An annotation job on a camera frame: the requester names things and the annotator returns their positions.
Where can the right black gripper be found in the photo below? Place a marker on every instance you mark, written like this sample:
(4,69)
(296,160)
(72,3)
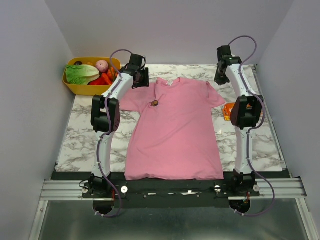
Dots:
(220,77)

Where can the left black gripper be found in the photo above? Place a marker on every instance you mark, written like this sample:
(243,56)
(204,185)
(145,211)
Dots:
(145,82)

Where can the round blue yellow brooch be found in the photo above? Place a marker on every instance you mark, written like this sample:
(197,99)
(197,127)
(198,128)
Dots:
(154,103)

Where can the pink t-shirt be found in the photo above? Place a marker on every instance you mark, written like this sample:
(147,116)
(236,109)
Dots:
(175,140)

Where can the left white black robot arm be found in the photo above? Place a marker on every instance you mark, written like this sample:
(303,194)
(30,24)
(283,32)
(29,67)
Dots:
(105,119)

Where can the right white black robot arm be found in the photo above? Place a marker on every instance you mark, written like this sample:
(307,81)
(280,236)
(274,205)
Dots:
(244,116)

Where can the pink toy onion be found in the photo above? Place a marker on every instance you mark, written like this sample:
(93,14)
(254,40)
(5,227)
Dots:
(102,66)

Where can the red toy pepper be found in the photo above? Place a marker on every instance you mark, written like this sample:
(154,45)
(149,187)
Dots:
(98,82)

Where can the orange black packet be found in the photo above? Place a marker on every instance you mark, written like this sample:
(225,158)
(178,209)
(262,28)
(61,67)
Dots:
(226,111)

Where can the green toy lettuce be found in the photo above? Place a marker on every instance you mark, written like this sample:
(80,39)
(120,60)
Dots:
(81,74)

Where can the dark purple toy eggplant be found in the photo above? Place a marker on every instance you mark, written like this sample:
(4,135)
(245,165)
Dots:
(78,63)

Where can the yellow plastic bin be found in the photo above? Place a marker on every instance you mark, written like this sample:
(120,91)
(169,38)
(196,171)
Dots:
(91,90)

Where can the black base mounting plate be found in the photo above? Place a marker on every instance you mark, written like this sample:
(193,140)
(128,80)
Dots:
(155,193)

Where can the aluminium frame rail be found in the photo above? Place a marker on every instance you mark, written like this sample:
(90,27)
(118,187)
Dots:
(69,190)

